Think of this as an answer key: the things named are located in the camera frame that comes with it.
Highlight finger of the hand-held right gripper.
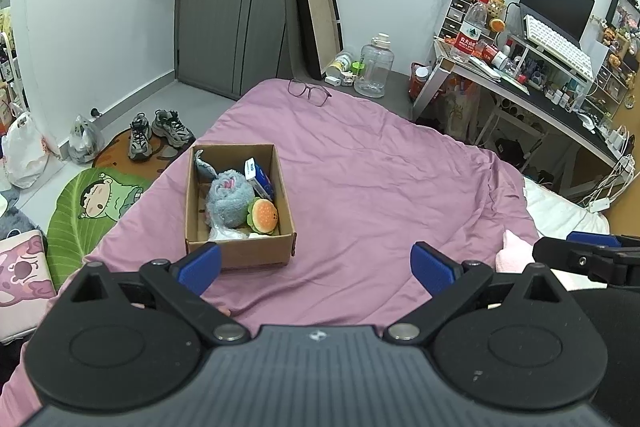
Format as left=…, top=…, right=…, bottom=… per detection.
left=532, top=236, right=640, bottom=287
left=566, top=230, right=640, bottom=251

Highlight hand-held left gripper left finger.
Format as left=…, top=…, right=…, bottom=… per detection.
left=60, top=241, right=252, bottom=347

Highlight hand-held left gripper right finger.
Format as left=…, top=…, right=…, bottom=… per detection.
left=384, top=241, right=576, bottom=347

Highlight brown cardboard box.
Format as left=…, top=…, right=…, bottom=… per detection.
left=183, top=143, right=299, bottom=271

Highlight burger plush toy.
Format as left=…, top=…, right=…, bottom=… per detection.
left=245, top=198, right=280, bottom=237

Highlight blue tissue pack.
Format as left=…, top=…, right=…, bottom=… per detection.
left=243, top=158, right=275, bottom=201

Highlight pink soft cloth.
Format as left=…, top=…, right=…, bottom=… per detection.
left=494, top=229, right=572, bottom=290

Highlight white mattress cover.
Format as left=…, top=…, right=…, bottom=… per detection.
left=521, top=178, right=610, bottom=240

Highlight grey fluffy plush toy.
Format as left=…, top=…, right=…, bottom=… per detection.
left=205, top=171, right=256, bottom=229

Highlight pink bed sheet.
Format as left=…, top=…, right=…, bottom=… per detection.
left=0, top=78, right=542, bottom=427

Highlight green leaf cartoon mat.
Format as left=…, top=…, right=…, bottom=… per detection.
left=46, top=167, right=157, bottom=291

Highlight brown round floor mat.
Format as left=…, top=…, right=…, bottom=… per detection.
left=92, top=131, right=197, bottom=188

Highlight grey sneaker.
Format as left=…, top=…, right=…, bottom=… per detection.
left=151, top=109, right=196, bottom=146
left=127, top=112, right=154, bottom=162

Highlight white desk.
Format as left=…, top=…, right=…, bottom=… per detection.
left=411, top=51, right=632, bottom=190

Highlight printed shopping bag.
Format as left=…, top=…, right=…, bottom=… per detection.
left=439, top=76, right=482, bottom=142

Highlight grey plastic bag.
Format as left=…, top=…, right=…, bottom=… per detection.
left=67, top=114, right=106, bottom=166

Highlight pink cartoon cushion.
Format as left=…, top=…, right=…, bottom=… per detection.
left=0, top=229, right=57, bottom=309

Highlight red jar with white lid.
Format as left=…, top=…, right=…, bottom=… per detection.
left=410, top=62, right=432, bottom=102

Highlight white keyboard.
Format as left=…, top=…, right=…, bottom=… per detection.
left=523, top=15, right=594, bottom=76

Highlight clear plastic water jug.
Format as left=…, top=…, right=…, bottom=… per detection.
left=353, top=33, right=394, bottom=99

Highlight dark-framed eyeglasses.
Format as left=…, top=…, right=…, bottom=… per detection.
left=287, top=78, right=333, bottom=107

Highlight white plastic bag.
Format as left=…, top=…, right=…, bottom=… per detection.
left=1, top=111, right=52, bottom=189

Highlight white and yellow jar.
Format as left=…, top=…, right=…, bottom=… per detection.
left=324, top=51, right=354, bottom=76

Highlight red label water bottle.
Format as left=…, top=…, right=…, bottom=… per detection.
left=449, top=0, right=490, bottom=64

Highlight black monitor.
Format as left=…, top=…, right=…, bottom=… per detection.
left=518, top=0, right=596, bottom=51

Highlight small drawer organizer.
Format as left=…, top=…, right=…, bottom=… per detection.
left=442, top=0, right=507, bottom=42

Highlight grey door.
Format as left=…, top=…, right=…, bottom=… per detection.
left=174, top=0, right=327, bottom=102

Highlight flat black-edged cardboard box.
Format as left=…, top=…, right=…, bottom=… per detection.
left=292, top=0, right=345, bottom=80

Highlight cluttered shelf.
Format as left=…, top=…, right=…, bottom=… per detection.
left=0, top=6, right=29, bottom=144

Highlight picture frame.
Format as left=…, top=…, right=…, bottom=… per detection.
left=605, top=0, right=640, bottom=34

